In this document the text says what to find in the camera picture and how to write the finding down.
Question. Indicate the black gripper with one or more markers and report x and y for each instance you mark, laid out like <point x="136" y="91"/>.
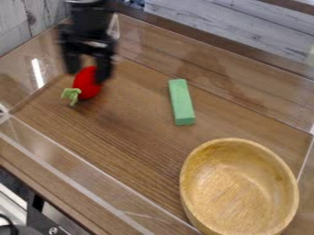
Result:
<point x="88" y="35"/>

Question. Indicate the red plush strawberry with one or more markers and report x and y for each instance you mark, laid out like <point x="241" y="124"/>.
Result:
<point x="85" y="87"/>

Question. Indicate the green rectangular block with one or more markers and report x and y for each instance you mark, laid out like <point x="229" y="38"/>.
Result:
<point x="181" y="101"/>

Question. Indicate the wooden bowl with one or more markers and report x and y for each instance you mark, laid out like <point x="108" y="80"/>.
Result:
<point x="239" y="189"/>

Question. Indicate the clear acrylic tray wall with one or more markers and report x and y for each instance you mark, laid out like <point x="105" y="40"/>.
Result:
<point x="104" y="159"/>

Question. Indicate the black table leg bracket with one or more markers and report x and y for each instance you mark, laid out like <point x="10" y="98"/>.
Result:
<point x="37" y="220"/>

